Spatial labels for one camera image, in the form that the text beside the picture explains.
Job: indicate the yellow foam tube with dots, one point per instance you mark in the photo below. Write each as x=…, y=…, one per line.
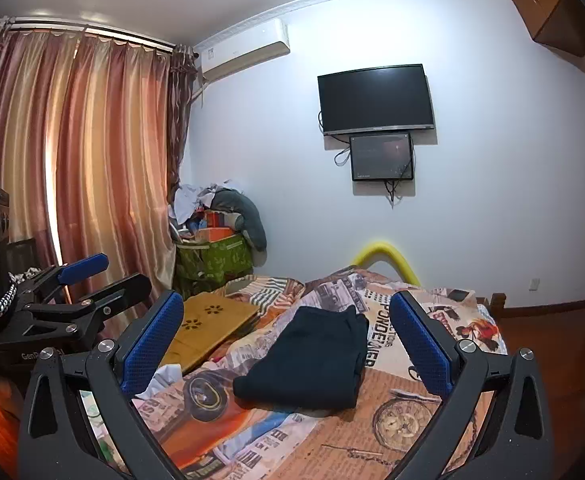
x=387, y=250

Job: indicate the dark green pants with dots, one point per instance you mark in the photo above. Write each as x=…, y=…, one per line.
x=312, y=360

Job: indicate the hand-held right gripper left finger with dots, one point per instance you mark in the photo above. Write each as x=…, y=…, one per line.
x=155, y=345

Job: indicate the pile of white clothes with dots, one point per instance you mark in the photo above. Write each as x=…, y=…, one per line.
x=187, y=200

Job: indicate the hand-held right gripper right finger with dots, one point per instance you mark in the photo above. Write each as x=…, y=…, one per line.
x=422, y=345

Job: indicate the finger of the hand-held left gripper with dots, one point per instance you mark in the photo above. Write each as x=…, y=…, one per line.
x=117, y=292
x=85, y=265

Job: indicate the striped orange curtain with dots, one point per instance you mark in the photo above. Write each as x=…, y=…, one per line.
x=87, y=160

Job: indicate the orange plastic stool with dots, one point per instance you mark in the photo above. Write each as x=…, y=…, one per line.
x=2, y=420

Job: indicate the orange cardboard box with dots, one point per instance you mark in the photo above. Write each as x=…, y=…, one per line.
x=217, y=232

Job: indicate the white wall socket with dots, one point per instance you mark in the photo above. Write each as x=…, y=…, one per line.
x=534, y=284

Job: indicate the dark brown patterned curtain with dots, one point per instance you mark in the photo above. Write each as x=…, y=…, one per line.
x=180, y=110

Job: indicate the green storage bag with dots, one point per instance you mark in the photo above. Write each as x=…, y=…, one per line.
x=212, y=262

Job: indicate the wooden bedpost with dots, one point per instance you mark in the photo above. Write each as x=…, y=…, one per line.
x=497, y=299

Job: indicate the wooden bedside board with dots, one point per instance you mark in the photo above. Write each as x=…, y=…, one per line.
x=207, y=325

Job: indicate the white air conditioner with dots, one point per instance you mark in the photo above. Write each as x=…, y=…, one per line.
x=242, y=50

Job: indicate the printed bed blanket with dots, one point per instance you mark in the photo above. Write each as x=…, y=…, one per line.
x=282, y=440

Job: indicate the black wall television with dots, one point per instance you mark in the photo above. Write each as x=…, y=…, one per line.
x=377, y=100

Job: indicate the white curtain rail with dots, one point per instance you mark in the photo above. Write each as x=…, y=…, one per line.
x=97, y=32

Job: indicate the grey plush pillow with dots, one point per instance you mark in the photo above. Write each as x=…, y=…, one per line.
x=247, y=210

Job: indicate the small black wall monitor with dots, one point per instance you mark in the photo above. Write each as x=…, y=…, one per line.
x=382, y=157

